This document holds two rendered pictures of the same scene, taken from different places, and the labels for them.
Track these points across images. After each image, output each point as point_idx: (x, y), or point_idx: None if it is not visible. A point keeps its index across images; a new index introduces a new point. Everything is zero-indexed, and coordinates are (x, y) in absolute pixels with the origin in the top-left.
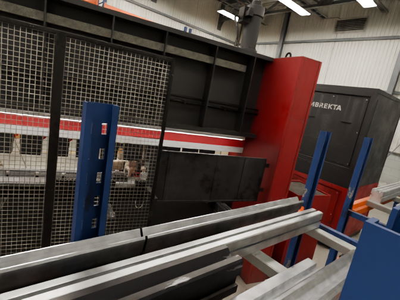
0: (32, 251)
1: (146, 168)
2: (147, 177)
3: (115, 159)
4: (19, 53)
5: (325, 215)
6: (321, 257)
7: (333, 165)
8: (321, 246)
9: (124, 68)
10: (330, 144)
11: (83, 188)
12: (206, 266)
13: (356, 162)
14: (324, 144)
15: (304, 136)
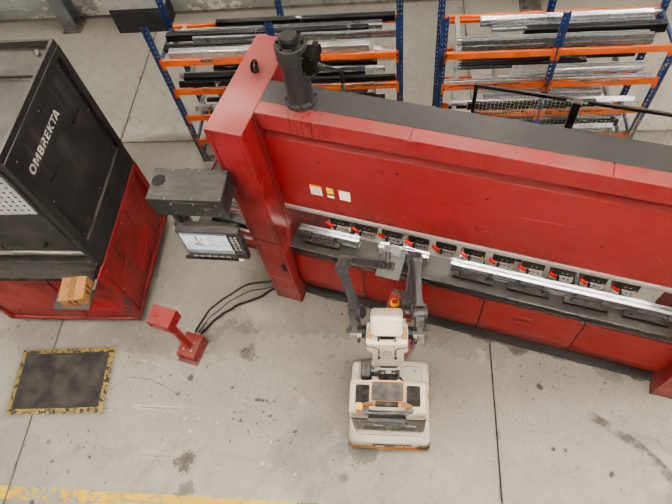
0: (572, 36)
1: (361, 361)
2: None
3: (410, 387)
4: (600, 121)
5: (148, 209)
6: (198, 217)
7: (114, 168)
8: (168, 228)
9: (519, 104)
10: (92, 158)
11: (565, 28)
12: (536, 25)
13: (402, 29)
14: (441, 24)
15: (75, 200)
